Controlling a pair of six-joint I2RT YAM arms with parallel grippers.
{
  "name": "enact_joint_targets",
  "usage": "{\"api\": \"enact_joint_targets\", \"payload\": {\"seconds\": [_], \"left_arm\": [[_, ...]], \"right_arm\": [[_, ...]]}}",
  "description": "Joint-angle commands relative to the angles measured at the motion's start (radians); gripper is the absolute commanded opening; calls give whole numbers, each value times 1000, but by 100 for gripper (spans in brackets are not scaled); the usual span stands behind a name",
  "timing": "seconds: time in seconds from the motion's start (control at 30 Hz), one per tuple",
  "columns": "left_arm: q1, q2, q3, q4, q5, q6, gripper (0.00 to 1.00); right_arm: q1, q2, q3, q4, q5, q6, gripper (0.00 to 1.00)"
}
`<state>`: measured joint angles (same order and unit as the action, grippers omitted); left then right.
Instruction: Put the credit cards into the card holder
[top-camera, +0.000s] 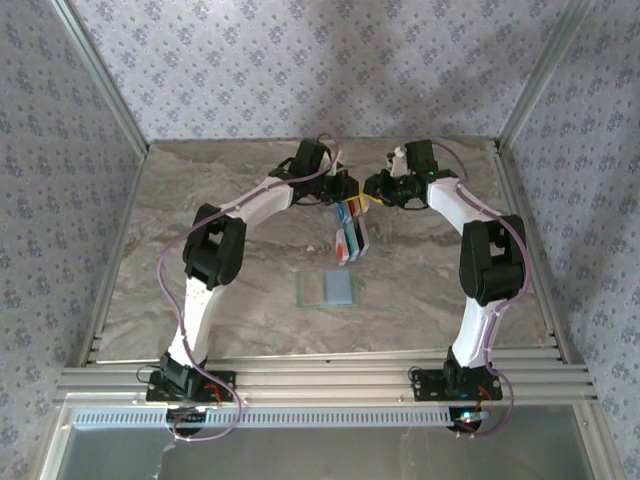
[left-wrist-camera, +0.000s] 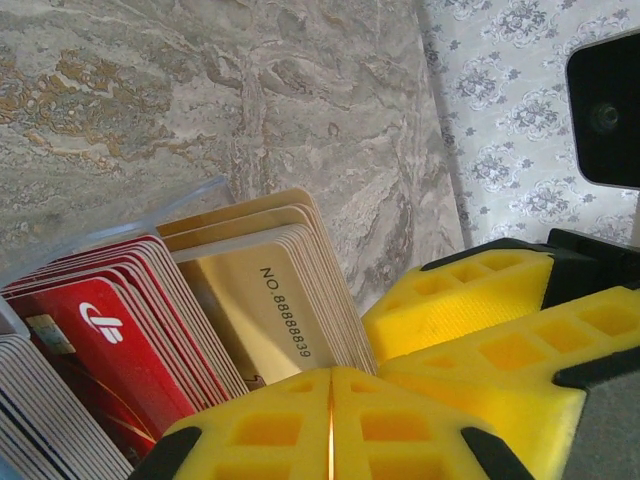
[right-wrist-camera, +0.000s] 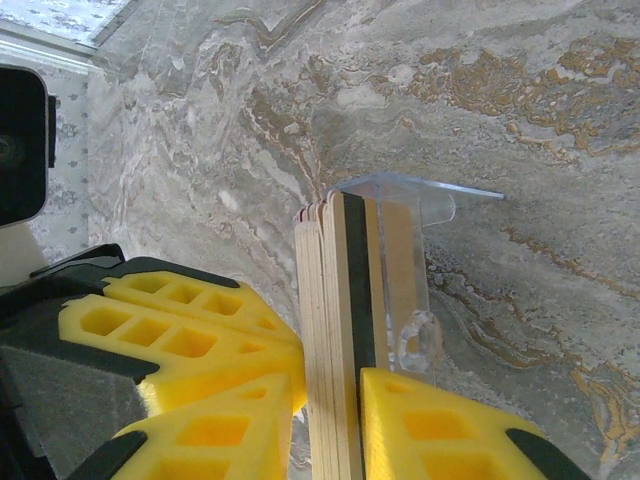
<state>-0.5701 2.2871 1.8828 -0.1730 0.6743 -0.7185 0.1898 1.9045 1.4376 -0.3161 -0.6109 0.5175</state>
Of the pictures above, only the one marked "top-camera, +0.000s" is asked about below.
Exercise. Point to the white red-dot card stack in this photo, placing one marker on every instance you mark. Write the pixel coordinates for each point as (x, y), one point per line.
(340, 248)

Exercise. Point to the clear green plastic tray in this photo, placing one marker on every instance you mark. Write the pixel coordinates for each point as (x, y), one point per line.
(340, 287)

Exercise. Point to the red card stack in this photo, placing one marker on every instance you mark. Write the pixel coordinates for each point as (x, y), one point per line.
(354, 209)

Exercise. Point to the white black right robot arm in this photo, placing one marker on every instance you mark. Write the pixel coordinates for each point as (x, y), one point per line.
(475, 330)

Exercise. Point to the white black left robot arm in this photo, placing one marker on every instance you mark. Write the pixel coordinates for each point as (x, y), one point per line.
(195, 310)

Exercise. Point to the teal card stack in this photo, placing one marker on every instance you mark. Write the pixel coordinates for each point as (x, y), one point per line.
(353, 241)

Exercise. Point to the gold card stack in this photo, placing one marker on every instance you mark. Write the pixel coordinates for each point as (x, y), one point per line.
(363, 200)

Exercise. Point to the clear acrylic card rack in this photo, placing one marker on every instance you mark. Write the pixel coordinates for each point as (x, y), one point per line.
(352, 225)

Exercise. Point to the aluminium side rail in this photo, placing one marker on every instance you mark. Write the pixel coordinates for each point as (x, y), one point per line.
(119, 250)
(507, 175)

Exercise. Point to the grey metal panel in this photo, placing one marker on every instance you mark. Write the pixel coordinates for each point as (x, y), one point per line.
(325, 455)

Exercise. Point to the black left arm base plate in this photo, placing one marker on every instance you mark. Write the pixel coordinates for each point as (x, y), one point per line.
(222, 380)

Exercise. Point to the aluminium frame post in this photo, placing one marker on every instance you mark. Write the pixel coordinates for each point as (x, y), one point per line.
(540, 75)
(102, 75)

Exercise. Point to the blue card stack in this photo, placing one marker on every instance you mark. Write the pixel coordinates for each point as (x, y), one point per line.
(343, 214)

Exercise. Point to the black card stack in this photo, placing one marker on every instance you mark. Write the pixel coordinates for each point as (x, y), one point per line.
(363, 236)

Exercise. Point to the black control board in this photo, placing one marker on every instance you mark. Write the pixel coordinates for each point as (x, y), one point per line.
(465, 426)
(187, 425)

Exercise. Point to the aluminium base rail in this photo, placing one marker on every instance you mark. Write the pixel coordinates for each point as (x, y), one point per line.
(325, 380)

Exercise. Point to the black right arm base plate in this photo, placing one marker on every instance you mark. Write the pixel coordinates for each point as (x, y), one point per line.
(425, 385)

